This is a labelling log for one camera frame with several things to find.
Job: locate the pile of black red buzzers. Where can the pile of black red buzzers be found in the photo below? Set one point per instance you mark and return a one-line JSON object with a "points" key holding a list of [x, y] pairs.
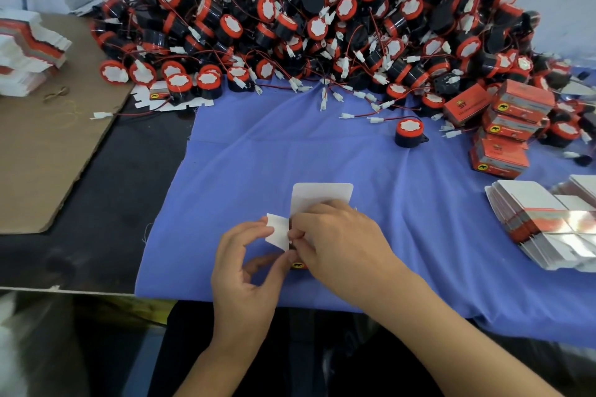
{"points": [[326, 20]]}

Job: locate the single red black buzzer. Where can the single red black buzzer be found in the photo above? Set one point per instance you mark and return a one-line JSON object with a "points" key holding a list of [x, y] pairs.
{"points": [[410, 130]]}

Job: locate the brown cardboard sheet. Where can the brown cardboard sheet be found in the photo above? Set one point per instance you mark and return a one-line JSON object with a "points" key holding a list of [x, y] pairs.
{"points": [[46, 150]]}

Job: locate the person's left hand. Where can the person's left hand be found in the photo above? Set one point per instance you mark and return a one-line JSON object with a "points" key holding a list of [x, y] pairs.
{"points": [[242, 290]]}

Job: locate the person's right forearm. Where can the person's right forearm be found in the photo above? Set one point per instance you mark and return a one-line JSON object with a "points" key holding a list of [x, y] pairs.
{"points": [[475, 345]]}

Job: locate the blue cloth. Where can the blue cloth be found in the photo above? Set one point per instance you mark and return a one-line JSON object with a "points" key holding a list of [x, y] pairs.
{"points": [[233, 159]]}

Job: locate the person's left forearm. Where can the person's left forearm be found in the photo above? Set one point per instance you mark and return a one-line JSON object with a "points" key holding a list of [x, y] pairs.
{"points": [[223, 372]]}

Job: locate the person's right hand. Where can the person's right hand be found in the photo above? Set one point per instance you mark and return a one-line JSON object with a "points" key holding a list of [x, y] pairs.
{"points": [[349, 248]]}

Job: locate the rubber band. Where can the rubber band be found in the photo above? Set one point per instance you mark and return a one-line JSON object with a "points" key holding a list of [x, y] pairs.
{"points": [[56, 92]]}

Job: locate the stack of paper boxes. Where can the stack of paper boxes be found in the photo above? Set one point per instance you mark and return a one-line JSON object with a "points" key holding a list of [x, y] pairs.
{"points": [[540, 220], [28, 48]]}

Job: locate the orange white paper box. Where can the orange white paper box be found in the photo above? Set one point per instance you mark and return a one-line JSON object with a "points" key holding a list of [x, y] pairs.
{"points": [[500, 155], [510, 125], [467, 104], [321, 195], [524, 99]]}

